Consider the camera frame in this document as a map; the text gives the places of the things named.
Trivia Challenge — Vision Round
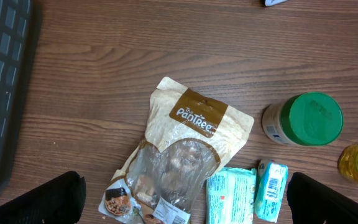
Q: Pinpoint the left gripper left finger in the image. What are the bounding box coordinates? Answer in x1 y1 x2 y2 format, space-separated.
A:
0 171 86 224

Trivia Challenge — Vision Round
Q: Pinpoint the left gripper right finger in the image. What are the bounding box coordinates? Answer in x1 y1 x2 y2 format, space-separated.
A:
287 172 358 224

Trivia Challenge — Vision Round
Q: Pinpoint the Kleenex pocket tissue pack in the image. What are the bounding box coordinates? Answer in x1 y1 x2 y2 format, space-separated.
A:
254 159 288 223

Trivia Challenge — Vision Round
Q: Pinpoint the mint green wipes pack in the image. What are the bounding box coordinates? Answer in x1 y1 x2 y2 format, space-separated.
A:
206 167 257 224

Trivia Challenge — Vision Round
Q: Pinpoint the green lid seasoning jar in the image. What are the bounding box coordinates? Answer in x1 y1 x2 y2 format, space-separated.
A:
262 92 344 146

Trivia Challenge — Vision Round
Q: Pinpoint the brown white snack bag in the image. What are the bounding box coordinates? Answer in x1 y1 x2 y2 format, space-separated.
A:
98 77 254 223

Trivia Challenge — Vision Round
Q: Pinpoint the white barcode scanner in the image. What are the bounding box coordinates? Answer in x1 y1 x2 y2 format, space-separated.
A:
264 0 288 7

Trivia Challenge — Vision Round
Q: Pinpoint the grey plastic shopping basket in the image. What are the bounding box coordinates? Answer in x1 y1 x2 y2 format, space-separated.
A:
0 0 42 193

